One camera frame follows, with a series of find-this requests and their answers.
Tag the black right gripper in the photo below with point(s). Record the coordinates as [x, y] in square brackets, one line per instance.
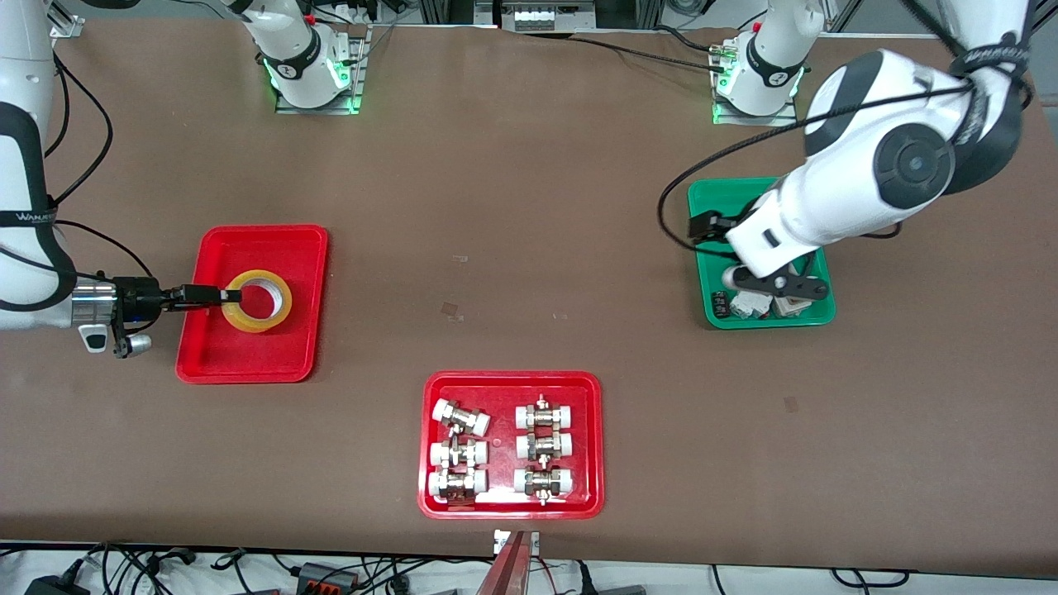
[140, 297]

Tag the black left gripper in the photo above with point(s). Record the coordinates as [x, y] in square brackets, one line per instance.
[707, 223]

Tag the yellow tape roll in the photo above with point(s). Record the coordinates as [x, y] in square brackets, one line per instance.
[252, 321]

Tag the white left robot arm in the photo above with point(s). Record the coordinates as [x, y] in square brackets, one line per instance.
[851, 190]

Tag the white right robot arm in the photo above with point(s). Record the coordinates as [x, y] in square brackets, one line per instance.
[16, 264]

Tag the green plastic tray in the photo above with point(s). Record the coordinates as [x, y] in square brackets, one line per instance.
[711, 273]

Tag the empty red plastic tray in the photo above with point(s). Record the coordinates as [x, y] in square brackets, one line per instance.
[248, 355]

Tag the red tray with fittings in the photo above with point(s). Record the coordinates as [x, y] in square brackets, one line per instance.
[504, 388]

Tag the white circuit breaker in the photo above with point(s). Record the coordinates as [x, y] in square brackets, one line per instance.
[746, 307]

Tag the metal fitting with white caps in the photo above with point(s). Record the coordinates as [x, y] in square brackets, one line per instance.
[463, 418]
[457, 484]
[543, 482]
[459, 453]
[544, 415]
[544, 446]

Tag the white power strip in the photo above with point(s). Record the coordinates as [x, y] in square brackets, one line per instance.
[543, 18]

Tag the grey orange connector box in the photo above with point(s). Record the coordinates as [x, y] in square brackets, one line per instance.
[326, 576]

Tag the black power adapter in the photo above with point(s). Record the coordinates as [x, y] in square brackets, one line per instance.
[54, 585]

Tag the small black rocker switch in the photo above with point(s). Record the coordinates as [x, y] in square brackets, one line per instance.
[721, 304]

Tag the grey switch box red button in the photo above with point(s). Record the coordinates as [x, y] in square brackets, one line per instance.
[793, 307]

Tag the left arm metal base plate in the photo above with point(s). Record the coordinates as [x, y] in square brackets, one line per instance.
[781, 117]

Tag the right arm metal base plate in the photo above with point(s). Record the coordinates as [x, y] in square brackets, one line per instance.
[355, 74]

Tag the silver table corner bracket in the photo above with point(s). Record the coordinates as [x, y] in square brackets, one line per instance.
[68, 26]

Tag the red aluminium camera post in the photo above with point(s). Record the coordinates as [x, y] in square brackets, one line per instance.
[512, 562]

